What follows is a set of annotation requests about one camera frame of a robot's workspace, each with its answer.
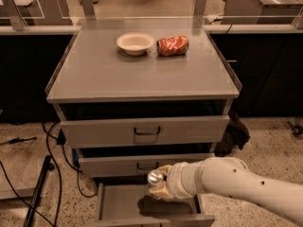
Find black floor cable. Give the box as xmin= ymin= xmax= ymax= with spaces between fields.
xmin=0 ymin=120 xmax=98 ymax=227

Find bottom grey drawer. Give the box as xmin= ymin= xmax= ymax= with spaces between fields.
xmin=85 ymin=175 xmax=215 ymax=227

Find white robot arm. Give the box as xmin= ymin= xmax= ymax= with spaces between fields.
xmin=148 ymin=157 xmax=303 ymax=226

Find dark cloth on cabinet side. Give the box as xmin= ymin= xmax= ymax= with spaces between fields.
xmin=214 ymin=110 xmax=250 ymax=157

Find top grey drawer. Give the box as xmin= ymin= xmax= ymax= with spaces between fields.
xmin=60 ymin=100 xmax=229 ymax=148

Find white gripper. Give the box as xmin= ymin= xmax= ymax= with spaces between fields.
xmin=149 ymin=162 xmax=205 ymax=199

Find crushed orange soda can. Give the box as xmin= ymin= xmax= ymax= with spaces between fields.
xmin=156 ymin=36 xmax=189 ymax=57

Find middle grey drawer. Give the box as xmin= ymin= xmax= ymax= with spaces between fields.
xmin=76 ymin=143 xmax=214 ymax=178

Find silver redbull can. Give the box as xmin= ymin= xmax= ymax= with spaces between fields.
xmin=147 ymin=169 xmax=165 ymax=187

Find white paper bowl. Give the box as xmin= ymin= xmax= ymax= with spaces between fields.
xmin=116 ymin=32 xmax=154 ymax=56

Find grey drawer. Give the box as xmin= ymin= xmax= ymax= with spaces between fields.
xmin=60 ymin=100 xmax=229 ymax=148
xmin=85 ymin=175 xmax=215 ymax=227
xmin=76 ymin=143 xmax=214 ymax=178

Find grey drawer cabinet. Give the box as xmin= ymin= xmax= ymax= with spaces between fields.
xmin=45 ymin=16 xmax=243 ymax=227

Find caster wheel on floor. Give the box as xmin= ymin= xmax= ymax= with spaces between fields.
xmin=288 ymin=121 xmax=303 ymax=136

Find black tool on floor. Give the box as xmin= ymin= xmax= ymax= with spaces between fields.
xmin=0 ymin=137 xmax=37 ymax=146

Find black bar on floor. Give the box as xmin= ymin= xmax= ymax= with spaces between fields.
xmin=23 ymin=155 xmax=51 ymax=227

